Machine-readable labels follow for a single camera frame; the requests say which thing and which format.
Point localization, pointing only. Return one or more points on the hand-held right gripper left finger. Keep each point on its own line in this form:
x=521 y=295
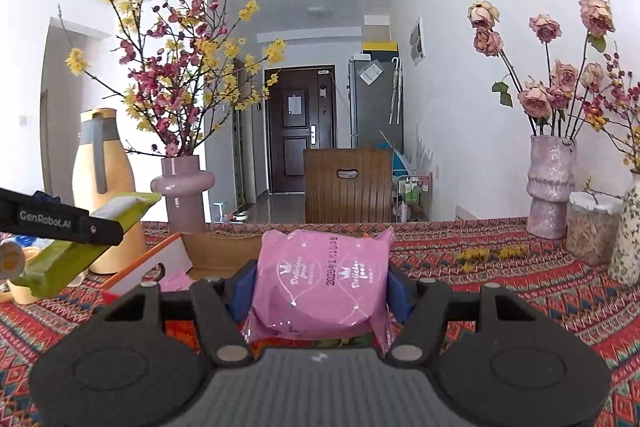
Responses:
x=242 y=289

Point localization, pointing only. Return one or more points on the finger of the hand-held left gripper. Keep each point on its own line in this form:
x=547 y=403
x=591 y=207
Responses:
x=50 y=217

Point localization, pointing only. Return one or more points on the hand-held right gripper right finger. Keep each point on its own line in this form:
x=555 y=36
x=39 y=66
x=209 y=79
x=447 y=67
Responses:
x=400 y=289

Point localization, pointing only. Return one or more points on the red cardboard box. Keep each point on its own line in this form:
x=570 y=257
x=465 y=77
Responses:
x=220 y=254

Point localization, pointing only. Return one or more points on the green snack packet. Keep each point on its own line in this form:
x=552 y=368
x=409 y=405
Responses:
x=55 y=267

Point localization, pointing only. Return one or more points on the pink cake packet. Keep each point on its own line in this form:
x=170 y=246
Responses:
x=320 y=282

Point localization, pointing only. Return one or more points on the person's left hand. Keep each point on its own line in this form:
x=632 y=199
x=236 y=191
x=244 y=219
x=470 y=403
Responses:
x=10 y=259

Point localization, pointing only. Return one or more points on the dark bag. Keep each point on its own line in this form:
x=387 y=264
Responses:
x=47 y=197

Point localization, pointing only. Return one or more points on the fallen yellow blossoms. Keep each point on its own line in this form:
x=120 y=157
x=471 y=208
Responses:
x=512 y=252
x=472 y=255

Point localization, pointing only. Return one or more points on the yellow mug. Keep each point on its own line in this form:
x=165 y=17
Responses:
x=20 y=294

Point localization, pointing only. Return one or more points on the beige thermos jug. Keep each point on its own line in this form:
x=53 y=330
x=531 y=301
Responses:
x=117 y=167

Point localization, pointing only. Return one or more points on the small storage cart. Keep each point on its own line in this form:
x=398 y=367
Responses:
x=410 y=197

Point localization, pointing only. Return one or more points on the metal framed sliding door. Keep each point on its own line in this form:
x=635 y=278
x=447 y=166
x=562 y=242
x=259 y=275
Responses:
x=245 y=167

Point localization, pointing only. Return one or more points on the wooden chair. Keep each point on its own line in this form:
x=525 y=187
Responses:
x=325 y=192

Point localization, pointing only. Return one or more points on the blue board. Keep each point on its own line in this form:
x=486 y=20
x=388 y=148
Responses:
x=402 y=164

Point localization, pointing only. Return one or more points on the white pampas grass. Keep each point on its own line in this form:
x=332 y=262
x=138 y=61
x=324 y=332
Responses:
x=425 y=157

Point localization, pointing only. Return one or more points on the dark brown door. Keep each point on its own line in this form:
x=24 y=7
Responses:
x=300 y=157

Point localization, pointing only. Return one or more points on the grey refrigerator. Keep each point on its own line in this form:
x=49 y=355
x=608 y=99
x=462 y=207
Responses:
x=375 y=117

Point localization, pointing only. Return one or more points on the pink and yellow blossom branches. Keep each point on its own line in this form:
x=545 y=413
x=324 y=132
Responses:
x=167 y=82

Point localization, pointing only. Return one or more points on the pink textured vase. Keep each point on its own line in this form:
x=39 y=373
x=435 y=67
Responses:
x=550 y=187

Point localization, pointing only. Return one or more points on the paper notice on door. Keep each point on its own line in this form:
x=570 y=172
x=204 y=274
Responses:
x=294 y=104

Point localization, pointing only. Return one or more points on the white umbrella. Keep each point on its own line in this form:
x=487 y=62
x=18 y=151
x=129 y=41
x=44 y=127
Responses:
x=396 y=92

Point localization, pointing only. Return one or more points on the clear seed container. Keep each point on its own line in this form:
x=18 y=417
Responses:
x=590 y=232

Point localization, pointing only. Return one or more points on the paper sheet on refrigerator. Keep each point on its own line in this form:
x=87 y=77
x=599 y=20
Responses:
x=370 y=73

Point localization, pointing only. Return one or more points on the white floral vase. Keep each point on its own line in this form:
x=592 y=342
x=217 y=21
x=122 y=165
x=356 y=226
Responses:
x=627 y=247

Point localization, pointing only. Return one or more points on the yellow box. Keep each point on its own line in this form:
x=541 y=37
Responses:
x=378 y=46

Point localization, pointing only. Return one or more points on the beige box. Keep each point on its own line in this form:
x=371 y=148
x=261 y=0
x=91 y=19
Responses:
x=377 y=33

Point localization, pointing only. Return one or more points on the ceiling lamp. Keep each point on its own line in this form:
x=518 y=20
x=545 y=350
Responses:
x=318 y=10

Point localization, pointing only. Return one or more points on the yellow and red berry branches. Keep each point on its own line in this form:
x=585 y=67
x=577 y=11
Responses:
x=620 y=97

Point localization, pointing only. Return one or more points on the dried pink roses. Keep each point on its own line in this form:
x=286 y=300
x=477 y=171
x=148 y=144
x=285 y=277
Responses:
x=597 y=14

